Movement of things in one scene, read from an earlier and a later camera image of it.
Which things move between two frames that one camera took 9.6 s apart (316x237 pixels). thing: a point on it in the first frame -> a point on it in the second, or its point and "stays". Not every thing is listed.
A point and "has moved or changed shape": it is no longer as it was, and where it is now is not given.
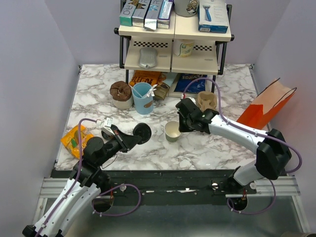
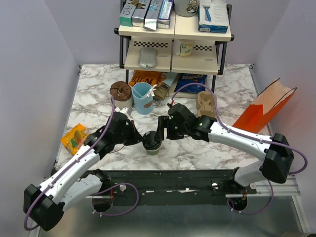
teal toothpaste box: (126, 17) stays
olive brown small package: (161, 91) stays
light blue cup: (143, 105) stays
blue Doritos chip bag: (184, 79) stays
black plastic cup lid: (142, 130) -> (149, 142)
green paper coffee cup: (172, 131) has moved or changed shape
